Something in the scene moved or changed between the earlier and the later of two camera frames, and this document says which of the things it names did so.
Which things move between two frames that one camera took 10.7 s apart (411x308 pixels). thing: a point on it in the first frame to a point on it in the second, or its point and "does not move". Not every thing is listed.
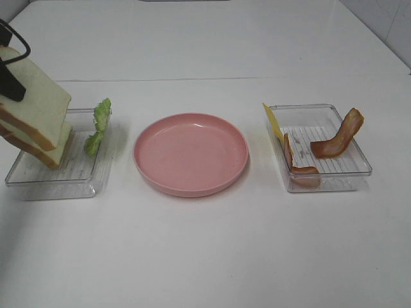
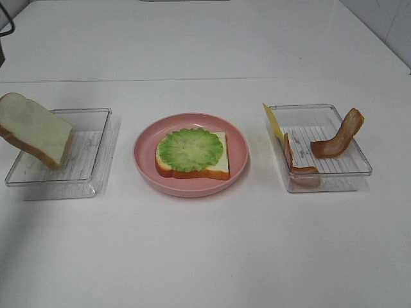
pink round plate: x=191 y=154 does not move
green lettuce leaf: x=102 y=112 to x=190 y=150
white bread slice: x=41 y=115 to x=192 y=153
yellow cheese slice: x=275 y=121 does not move
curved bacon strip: x=340 y=144 does not move
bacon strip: x=302 y=176 does not move
